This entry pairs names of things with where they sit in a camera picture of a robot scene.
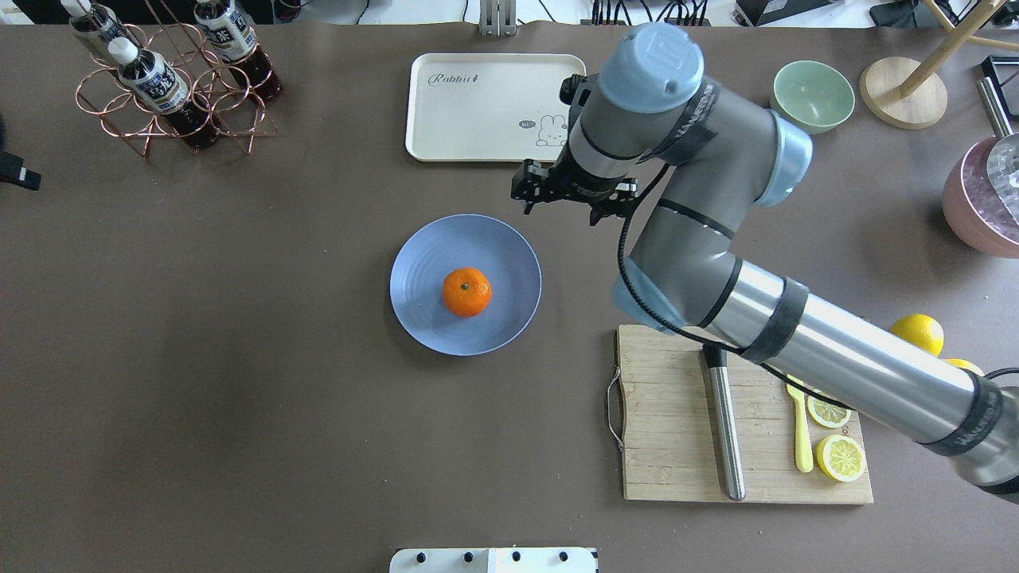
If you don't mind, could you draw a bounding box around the cream serving tray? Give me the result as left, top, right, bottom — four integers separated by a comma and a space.
404, 53, 587, 162

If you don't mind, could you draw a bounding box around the yellow lemon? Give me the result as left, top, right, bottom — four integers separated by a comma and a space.
888, 314, 945, 357
943, 358, 986, 376

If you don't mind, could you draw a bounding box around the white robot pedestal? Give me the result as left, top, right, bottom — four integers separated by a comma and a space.
388, 545, 599, 572

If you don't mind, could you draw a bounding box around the wooden cup stand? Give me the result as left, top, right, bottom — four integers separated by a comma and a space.
858, 1, 1018, 131

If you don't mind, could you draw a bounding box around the pink bowl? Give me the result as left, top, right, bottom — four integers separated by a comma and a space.
942, 141, 1018, 259

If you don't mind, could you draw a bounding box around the steel cylinder muddler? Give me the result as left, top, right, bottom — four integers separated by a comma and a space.
702, 344, 747, 503

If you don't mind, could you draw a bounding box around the mint green bowl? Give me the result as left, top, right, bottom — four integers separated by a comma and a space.
769, 60, 856, 135

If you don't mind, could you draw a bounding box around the wooden cutting board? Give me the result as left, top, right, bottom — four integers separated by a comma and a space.
616, 324, 873, 505

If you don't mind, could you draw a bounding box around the orange mandarin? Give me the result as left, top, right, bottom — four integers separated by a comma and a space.
443, 267, 492, 317

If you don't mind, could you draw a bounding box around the blue plate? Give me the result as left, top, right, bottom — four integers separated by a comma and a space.
389, 214, 542, 357

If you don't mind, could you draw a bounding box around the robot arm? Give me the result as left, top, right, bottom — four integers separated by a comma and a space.
512, 22, 1017, 503

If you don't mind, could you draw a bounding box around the lemon slice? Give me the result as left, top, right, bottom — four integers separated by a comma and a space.
806, 396, 853, 429

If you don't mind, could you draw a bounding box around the metal ice scoop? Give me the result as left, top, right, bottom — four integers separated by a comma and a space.
978, 76, 1018, 223

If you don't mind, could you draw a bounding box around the clear ice cubes pile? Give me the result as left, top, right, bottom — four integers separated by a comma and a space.
962, 138, 1017, 235

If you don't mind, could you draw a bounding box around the dark drink bottle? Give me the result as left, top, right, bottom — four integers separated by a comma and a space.
108, 37, 219, 149
193, 1, 283, 102
61, 0, 141, 63

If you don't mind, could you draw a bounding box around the copper wire bottle rack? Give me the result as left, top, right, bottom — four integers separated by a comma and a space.
62, 1, 283, 157

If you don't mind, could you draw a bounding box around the yellow plastic knife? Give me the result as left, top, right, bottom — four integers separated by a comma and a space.
786, 375, 814, 473

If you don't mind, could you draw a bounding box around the lemon half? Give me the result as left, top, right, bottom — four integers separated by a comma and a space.
814, 435, 866, 483

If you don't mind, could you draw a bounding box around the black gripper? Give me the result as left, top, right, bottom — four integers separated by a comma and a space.
510, 158, 639, 226

